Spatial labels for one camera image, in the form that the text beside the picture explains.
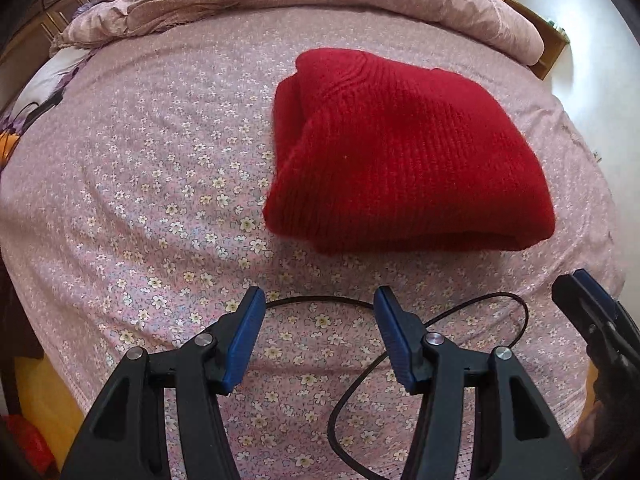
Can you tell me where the red bag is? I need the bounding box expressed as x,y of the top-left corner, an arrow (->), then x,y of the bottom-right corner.
5,415 -> 56,477

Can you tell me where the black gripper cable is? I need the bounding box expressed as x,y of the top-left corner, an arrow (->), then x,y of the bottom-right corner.
265,292 -> 531,480

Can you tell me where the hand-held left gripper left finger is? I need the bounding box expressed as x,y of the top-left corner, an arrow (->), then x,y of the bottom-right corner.
60,286 -> 267,480

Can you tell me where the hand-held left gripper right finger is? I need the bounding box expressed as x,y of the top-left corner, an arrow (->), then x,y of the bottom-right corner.
372,286 -> 583,480

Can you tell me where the pink floral bed sheet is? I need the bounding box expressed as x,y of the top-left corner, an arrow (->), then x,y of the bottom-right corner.
0,5 -> 627,480

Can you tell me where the white purple pillow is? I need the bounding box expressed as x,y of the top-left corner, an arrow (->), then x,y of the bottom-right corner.
5,47 -> 87,126

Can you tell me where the dark wooden headboard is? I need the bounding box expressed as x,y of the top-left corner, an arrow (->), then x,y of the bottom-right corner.
0,0 -> 103,106

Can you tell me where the red knit cardigan sweater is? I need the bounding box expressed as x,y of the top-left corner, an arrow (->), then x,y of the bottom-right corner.
262,47 -> 557,256

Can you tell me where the orange object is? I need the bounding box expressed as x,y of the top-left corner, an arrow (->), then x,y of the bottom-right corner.
0,130 -> 22,167

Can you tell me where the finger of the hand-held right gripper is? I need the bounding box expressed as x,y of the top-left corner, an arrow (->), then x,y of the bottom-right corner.
551,274 -> 603,343
572,268 -> 622,313

